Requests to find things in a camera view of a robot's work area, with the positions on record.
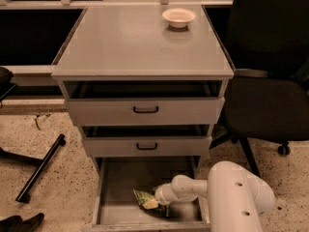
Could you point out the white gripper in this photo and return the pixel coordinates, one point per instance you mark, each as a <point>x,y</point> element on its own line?
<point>161,193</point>

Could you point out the green jalapeno chip bag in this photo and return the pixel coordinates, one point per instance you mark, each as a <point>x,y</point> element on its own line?
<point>141,195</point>

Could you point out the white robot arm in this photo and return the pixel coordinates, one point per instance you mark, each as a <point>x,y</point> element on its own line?
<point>236,197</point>

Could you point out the bottom grey drawer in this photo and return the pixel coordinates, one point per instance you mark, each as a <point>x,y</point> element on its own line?
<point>117,210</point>

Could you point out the grey drawer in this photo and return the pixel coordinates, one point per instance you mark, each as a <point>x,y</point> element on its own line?
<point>117,210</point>
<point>132,103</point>
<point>146,141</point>

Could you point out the middle grey drawer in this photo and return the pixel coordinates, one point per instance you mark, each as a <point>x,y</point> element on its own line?
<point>146,141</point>

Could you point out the top grey drawer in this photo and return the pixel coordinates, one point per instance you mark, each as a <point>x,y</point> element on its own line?
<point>132,103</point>

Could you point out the grey drawer cabinet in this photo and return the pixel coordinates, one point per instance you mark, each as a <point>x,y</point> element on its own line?
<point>133,42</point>

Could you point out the black chair base leg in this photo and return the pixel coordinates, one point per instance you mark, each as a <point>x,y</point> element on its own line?
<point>40,164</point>

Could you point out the black object bottom left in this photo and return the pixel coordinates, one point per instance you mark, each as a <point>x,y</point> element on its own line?
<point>17,224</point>

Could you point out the white paper bowl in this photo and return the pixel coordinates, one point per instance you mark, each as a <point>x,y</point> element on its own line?
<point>178,17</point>

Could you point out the black chair seat left edge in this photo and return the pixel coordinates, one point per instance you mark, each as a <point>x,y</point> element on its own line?
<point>6,84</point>

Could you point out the black office chair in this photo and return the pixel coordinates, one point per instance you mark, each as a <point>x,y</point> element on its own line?
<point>268,43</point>

